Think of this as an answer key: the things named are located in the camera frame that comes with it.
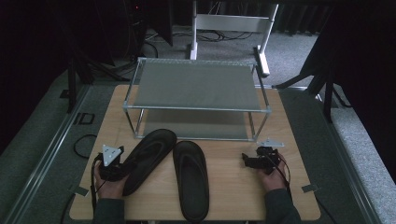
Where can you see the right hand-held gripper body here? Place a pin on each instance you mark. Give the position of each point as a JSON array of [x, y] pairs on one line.
[[267, 155]]

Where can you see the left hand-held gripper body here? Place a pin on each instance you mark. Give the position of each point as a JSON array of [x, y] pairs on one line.
[[109, 154]]

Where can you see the black slipper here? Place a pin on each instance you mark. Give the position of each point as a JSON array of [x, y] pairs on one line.
[[152, 149], [191, 174]]

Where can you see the grey two-tier shoe rack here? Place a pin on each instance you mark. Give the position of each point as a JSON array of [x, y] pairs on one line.
[[196, 85]]

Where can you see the person's right hand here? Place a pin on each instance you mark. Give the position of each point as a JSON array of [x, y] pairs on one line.
[[275, 180]]

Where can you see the person's left hand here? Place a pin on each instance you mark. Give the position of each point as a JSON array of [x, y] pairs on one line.
[[110, 188]]

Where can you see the grey tape piece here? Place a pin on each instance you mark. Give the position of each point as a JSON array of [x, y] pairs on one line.
[[79, 190], [310, 188]]

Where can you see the black tripod stand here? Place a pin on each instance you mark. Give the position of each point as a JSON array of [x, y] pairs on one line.
[[72, 87], [327, 99]]

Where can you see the dark computer tower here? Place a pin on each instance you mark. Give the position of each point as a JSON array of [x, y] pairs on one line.
[[135, 28]]

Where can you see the white metal stand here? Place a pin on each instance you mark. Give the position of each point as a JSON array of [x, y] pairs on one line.
[[233, 23]]

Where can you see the aluminium floor rail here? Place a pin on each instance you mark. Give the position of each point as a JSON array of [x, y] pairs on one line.
[[345, 174], [46, 158]]

